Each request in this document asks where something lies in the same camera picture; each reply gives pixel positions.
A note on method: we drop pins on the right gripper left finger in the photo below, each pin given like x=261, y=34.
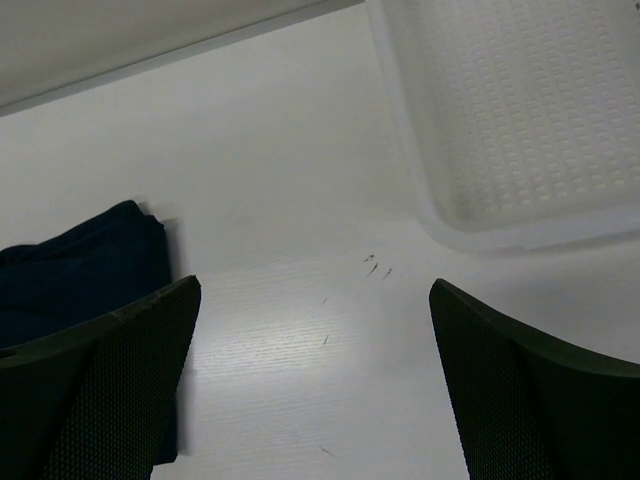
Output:
x=93, y=401

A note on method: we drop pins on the white plastic basket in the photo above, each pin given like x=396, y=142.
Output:
x=519, y=120

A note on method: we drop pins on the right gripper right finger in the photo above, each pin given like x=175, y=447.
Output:
x=528, y=405

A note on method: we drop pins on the navy blue shorts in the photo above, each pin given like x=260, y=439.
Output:
x=102, y=265

